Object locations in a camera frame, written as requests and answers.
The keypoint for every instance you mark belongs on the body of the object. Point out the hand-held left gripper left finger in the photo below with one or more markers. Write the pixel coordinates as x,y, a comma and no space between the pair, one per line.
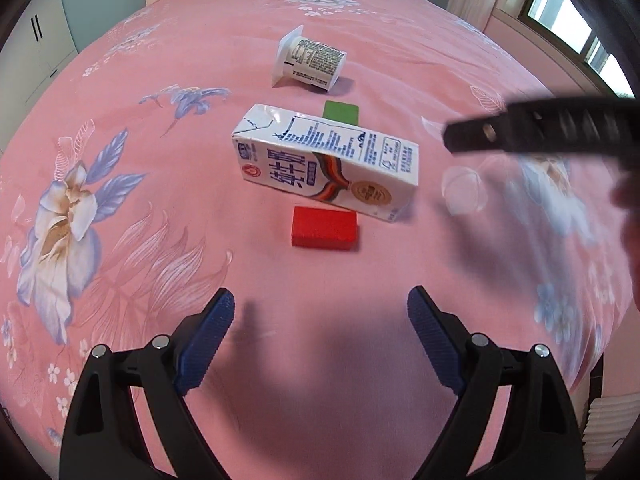
207,345

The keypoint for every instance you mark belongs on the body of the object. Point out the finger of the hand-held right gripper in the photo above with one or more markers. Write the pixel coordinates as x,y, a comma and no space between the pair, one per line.
540,127

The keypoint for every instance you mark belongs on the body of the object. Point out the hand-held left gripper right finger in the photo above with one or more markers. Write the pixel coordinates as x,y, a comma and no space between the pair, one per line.
435,340

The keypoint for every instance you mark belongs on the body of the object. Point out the large white milk carton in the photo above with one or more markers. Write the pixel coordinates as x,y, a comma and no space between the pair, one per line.
325,165

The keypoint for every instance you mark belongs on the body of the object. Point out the person's right hand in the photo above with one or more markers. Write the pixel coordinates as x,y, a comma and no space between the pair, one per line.
631,240

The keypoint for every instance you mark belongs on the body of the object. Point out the pink floral bed sheet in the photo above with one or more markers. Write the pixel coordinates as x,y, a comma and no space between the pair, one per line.
165,220

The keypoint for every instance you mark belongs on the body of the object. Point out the red toy block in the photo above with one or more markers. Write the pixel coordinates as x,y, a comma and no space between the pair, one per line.
324,227

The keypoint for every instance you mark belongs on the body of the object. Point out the white ribbed object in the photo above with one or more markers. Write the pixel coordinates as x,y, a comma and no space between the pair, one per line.
600,427

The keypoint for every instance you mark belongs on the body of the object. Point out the green toy block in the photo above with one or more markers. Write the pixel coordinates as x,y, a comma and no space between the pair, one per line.
341,111

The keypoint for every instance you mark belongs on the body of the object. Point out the white yogurt cup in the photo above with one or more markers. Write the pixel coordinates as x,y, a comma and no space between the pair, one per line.
312,60

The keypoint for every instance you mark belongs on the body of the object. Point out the white wardrobe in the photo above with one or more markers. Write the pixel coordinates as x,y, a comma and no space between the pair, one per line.
37,35

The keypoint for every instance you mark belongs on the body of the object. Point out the window with white frame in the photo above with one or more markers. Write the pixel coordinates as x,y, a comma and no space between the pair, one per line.
575,30

